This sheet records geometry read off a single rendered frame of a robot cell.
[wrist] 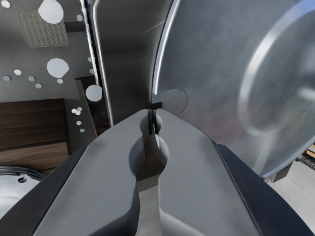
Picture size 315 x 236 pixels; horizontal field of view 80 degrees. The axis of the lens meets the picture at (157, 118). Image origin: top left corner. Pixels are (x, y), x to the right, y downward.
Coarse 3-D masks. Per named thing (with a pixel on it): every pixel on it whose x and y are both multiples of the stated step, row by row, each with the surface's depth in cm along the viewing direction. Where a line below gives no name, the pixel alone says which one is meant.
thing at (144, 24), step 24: (96, 0) 9; (120, 0) 10; (144, 0) 10; (168, 0) 10; (96, 24) 10; (120, 24) 10; (144, 24) 10; (96, 48) 11; (120, 48) 11; (144, 48) 11; (120, 72) 11; (144, 72) 12; (120, 96) 12; (144, 96) 13; (120, 120) 13; (144, 144) 15; (144, 168) 16
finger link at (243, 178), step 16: (224, 160) 7; (240, 160) 7; (240, 176) 7; (256, 176) 7; (240, 192) 6; (256, 192) 6; (272, 192) 6; (256, 208) 6; (272, 208) 6; (288, 208) 6; (256, 224) 5; (272, 224) 5; (288, 224) 5; (304, 224) 5
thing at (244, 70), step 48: (192, 0) 11; (240, 0) 12; (288, 0) 14; (192, 48) 12; (240, 48) 14; (288, 48) 15; (192, 96) 14; (240, 96) 16; (288, 96) 18; (240, 144) 20; (288, 144) 25
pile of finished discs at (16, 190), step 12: (0, 168) 53; (12, 168) 54; (24, 168) 56; (0, 180) 52; (12, 180) 53; (24, 180) 56; (36, 180) 56; (0, 192) 54; (12, 192) 55; (24, 192) 57; (0, 204) 55; (12, 204) 56; (0, 216) 57
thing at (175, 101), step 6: (174, 90) 13; (180, 90) 13; (168, 96) 13; (174, 96) 13; (180, 96) 14; (186, 96) 14; (162, 102) 13; (168, 102) 13; (174, 102) 14; (180, 102) 14; (186, 102) 14; (162, 108) 14; (168, 108) 14; (174, 108) 14; (180, 108) 14; (174, 114) 14
